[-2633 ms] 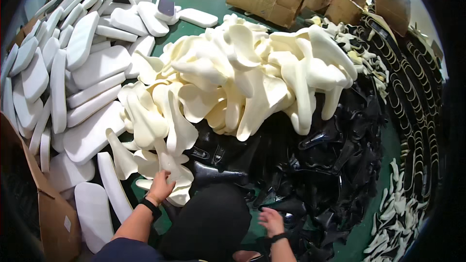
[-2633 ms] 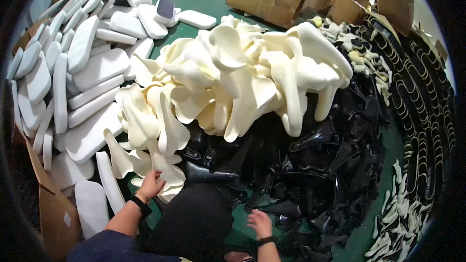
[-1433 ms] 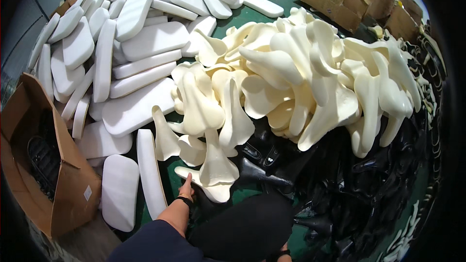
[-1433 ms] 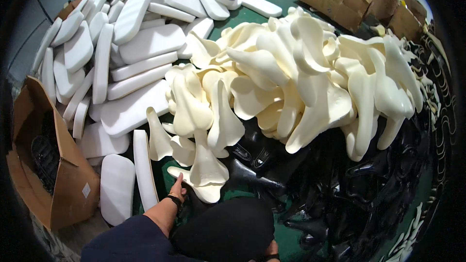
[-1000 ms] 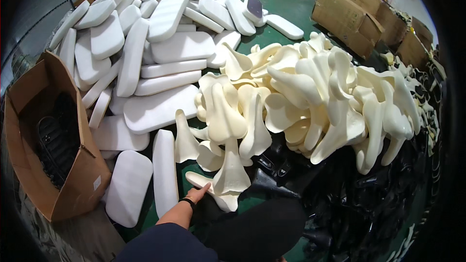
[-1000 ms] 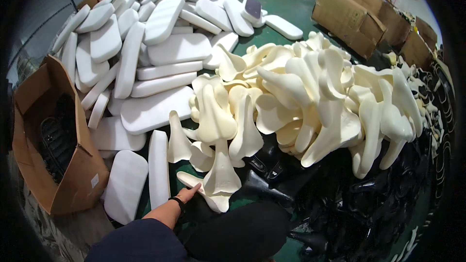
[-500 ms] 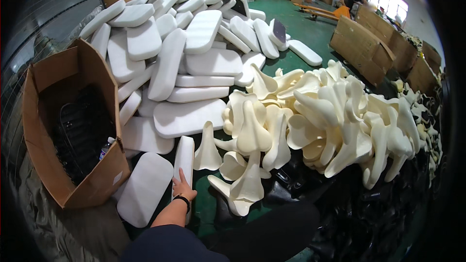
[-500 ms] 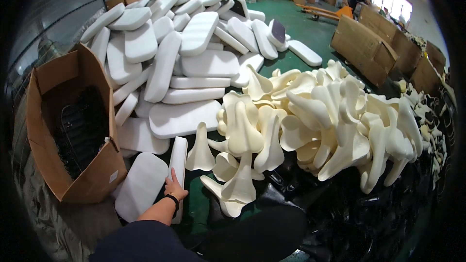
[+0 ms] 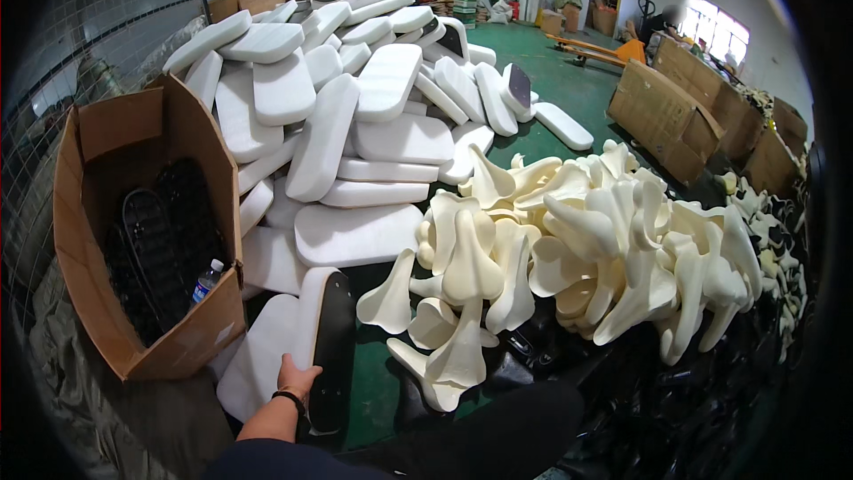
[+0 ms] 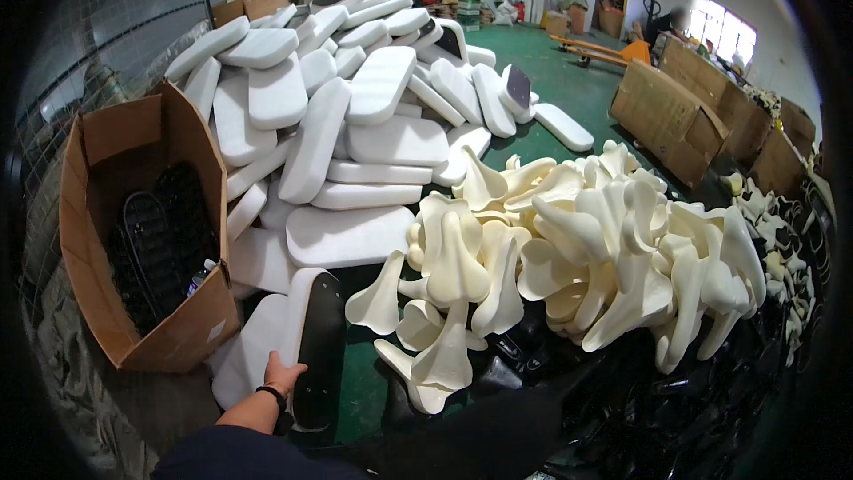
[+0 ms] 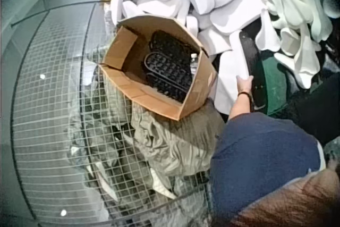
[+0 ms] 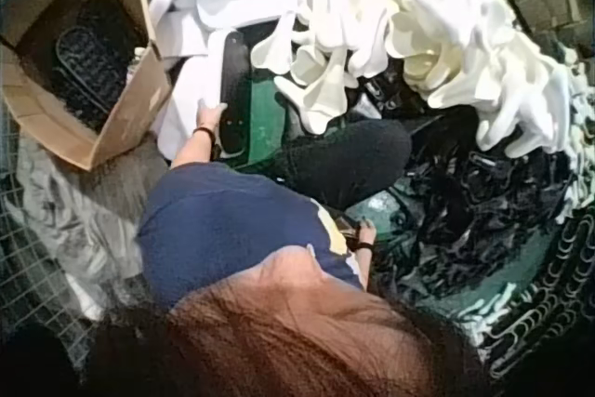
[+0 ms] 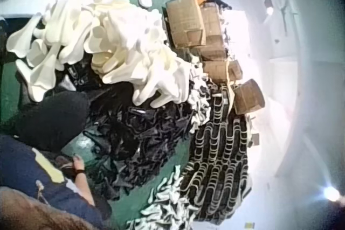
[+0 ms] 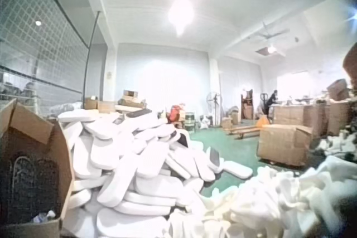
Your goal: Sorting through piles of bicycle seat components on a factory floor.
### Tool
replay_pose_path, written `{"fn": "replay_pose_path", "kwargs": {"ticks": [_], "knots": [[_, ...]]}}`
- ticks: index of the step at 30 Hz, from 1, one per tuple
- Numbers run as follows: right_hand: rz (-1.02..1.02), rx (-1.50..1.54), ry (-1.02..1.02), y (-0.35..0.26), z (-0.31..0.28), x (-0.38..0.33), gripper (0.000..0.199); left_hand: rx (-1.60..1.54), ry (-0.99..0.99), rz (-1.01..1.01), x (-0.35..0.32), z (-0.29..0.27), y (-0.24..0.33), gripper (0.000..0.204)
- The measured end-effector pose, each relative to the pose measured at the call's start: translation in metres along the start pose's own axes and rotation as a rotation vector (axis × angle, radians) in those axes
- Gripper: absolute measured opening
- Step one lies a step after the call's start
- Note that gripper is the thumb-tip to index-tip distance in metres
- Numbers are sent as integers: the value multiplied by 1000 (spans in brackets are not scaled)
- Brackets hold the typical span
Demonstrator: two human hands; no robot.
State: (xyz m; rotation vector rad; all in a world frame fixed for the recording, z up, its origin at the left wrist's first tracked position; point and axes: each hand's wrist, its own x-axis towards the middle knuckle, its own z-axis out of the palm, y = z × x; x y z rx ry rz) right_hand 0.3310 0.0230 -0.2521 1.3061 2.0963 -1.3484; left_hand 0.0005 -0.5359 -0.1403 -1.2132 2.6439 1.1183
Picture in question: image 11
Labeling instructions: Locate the black grid plastic sole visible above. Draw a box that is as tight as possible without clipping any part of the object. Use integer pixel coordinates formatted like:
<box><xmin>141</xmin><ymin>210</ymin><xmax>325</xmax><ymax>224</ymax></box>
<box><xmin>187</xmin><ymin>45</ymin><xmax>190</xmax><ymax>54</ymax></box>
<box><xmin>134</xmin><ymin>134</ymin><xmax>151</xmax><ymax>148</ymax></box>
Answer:
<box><xmin>150</xmin><ymin>30</ymin><xmax>193</xmax><ymax>58</ymax></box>
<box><xmin>145</xmin><ymin>74</ymin><xmax>188</xmax><ymax>103</ymax></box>
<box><xmin>143</xmin><ymin>52</ymin><xmax>192</xmax><ymax>86</ymax></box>

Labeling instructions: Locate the heap of pale green soles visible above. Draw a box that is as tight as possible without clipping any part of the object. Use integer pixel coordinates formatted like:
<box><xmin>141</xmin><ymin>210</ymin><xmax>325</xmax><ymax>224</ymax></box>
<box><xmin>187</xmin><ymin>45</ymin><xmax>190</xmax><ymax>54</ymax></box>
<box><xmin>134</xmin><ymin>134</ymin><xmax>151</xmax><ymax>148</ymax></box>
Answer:
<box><xmin>255</xmin><ymin>0</ymin><xmax>340</xmax><ymax>90</ymax></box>

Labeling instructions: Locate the brown cardboard box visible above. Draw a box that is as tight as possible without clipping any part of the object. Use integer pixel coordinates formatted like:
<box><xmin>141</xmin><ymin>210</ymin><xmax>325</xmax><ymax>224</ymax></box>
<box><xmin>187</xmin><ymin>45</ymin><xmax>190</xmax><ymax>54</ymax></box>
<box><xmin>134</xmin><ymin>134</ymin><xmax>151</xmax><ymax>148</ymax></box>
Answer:
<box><xmin>98</xmin><ymin>15</ymin><xmax>219</xmax><ymax>121</ymax></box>

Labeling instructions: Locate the person's left hand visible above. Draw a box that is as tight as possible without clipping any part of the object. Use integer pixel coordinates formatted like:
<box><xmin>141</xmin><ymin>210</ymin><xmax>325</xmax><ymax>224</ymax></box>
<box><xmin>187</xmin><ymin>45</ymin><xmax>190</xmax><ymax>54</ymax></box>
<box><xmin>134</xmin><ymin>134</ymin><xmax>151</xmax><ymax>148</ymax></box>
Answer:
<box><xmin>236</xmin><ymin>74</ymin><xmax>254</xmax><ymax>94</ymax></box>

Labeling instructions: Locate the wire mesh cage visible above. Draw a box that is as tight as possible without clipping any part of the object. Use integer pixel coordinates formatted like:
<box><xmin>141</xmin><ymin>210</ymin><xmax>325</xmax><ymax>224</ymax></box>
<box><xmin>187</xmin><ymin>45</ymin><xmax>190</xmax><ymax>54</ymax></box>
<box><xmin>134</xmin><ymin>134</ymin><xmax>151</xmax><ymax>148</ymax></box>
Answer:
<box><xmin>10</xmin><ymin>3</ymin><xmax>215</xmax><ymax>227</ymax></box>

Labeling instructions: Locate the black machine panel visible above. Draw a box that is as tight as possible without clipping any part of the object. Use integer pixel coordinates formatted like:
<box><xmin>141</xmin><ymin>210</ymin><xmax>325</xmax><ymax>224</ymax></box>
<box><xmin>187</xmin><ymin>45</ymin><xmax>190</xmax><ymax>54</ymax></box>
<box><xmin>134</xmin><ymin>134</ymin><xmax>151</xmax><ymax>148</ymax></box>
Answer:
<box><xmin>238</xmin><ymin>30</ymin><xmax>267</xmax><ymax>112</ymax></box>

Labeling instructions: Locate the green machine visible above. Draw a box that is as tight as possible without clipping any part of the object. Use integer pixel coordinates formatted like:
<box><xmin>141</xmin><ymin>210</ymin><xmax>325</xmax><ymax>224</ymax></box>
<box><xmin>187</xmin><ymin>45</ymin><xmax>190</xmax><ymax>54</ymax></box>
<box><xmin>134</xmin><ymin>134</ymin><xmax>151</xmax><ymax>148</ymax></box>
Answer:
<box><xmin>260</xmin><ymin>53</ymin><xmax>302</xmax><ymax>116</ymax></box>

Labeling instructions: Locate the white foam sole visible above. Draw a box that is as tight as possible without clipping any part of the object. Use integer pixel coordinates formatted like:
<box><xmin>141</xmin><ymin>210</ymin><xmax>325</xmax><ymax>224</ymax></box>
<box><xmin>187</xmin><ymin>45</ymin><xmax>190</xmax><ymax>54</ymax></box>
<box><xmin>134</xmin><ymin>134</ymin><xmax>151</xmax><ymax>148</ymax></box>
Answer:
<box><xmin>229</xmin><ymin>29</ymin><xmax>251</xmax><ymax>80</ymax></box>

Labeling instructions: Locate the clear plastic water bottle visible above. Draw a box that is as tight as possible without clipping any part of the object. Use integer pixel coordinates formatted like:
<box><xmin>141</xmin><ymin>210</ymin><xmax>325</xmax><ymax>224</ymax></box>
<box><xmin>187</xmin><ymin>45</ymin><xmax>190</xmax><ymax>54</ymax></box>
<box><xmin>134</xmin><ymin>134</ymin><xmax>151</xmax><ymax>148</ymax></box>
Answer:
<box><xmin>189</xmin><ymin>53</ymin><xmax>200</xmax><ymax>77</ymax></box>

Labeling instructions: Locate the heap of grey plastic bags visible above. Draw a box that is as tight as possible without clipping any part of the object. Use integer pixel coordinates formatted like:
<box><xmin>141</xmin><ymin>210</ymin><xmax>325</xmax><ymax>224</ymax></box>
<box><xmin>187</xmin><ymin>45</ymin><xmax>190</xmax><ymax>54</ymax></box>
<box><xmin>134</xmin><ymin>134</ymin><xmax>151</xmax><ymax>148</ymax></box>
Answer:
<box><xmin>65</xmin><ymin>72</ymin><xmax>227</xmax><ymax>213</ymax></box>

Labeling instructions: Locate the white foam sheet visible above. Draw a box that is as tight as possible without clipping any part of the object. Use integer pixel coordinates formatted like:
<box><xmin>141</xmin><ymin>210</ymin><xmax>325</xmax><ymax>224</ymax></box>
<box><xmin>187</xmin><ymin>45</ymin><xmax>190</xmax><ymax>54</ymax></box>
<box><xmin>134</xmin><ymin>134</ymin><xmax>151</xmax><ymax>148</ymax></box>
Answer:
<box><xmin>214</xmin><ymin>50</ymin><xmax>252</xmax><ymax>116</ymax></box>

